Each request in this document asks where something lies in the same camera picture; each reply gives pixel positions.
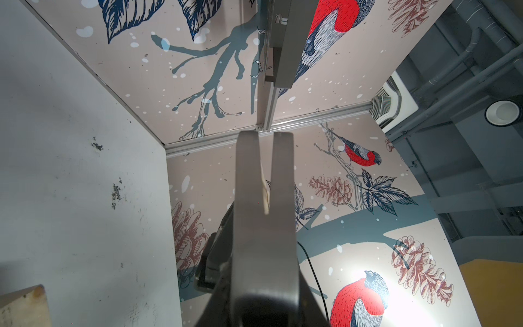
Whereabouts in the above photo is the wooden handle claw hammer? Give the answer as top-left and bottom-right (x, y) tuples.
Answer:
(195, 130), (330, 327)

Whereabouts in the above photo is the pale wooden block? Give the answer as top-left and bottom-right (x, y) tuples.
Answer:
(0, 285), (52, 327)

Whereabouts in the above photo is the round ceiling lamp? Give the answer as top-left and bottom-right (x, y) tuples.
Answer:
(484, 99), (522, 128)

